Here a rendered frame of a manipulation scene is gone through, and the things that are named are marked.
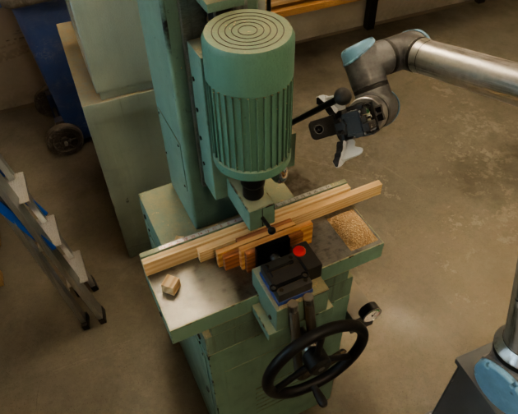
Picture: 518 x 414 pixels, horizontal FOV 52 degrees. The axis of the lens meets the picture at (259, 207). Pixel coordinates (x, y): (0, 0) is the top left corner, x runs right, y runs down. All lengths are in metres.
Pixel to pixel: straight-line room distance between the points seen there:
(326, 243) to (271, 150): 0.41
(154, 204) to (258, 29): 0.81
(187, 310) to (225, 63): 0.61
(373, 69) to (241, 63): 0.49
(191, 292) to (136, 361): 1.00
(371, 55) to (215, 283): 0.68
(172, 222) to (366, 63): 0.72
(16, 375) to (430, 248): 1.89
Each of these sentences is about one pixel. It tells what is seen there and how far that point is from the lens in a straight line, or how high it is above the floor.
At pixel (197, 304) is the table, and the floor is 0.90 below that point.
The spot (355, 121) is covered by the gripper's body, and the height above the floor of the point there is 1.27.
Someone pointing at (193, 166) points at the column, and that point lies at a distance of 1.42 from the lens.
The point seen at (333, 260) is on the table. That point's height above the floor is 0.90.
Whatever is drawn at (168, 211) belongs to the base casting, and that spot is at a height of 0.80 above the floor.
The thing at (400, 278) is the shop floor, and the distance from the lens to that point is 2.53.
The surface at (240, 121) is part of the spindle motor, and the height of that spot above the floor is 1.36.
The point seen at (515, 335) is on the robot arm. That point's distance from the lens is 1.30.
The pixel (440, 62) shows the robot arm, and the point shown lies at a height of 1.31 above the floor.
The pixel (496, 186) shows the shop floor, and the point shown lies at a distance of 3.07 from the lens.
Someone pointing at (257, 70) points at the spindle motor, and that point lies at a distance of 0.98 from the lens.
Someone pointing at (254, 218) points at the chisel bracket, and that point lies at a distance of 1.28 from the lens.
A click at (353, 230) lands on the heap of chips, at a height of 0.93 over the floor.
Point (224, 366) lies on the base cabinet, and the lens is 1.55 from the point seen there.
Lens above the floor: 2.00
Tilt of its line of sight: 47 degrees down
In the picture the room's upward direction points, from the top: 1 degrees counter-clockwise
